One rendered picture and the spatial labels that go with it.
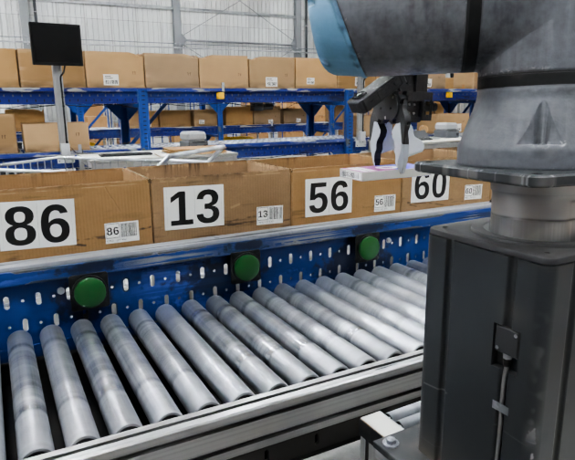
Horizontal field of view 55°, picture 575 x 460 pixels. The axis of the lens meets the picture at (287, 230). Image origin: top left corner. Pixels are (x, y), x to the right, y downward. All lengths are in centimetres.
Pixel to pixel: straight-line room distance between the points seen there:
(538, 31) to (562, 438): 44
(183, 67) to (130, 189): 483
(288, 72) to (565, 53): 609
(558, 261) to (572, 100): 16
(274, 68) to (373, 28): 595
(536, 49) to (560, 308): 27
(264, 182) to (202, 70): 479
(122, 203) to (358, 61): 86
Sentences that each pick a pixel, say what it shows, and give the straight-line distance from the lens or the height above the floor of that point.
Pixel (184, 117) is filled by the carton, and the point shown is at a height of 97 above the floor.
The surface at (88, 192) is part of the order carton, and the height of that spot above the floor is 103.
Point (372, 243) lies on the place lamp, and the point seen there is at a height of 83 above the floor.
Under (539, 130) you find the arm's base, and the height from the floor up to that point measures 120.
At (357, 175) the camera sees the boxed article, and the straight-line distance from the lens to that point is 102.
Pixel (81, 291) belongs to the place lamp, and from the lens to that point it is 134.
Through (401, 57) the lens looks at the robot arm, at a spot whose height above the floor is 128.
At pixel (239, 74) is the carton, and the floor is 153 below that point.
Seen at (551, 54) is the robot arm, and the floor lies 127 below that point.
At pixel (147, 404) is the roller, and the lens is 100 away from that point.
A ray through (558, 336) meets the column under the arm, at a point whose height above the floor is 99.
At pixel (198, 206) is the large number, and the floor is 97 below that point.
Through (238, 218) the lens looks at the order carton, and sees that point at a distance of 149.
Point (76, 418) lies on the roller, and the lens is 98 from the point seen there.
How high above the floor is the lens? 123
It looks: 13 degrees down
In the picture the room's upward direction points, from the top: 1 degrees counter-clockwise
